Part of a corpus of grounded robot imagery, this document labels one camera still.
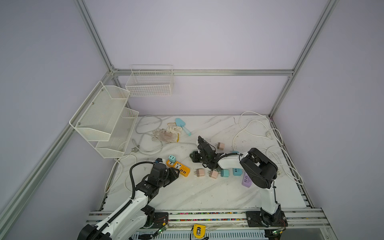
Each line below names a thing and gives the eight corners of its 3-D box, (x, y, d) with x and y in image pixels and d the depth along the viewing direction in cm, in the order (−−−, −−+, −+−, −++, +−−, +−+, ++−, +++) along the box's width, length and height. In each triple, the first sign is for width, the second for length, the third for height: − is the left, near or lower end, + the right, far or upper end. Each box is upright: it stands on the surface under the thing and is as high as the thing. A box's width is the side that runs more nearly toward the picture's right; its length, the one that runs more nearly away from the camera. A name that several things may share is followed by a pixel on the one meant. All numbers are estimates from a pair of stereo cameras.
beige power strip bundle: (151, 142, 107) (151, 140, 105) (156, 124, 118) (155, 122, 116) (180, 142, 107) (180, 140, 105) (182, 124, 118) (182, 122, 116)
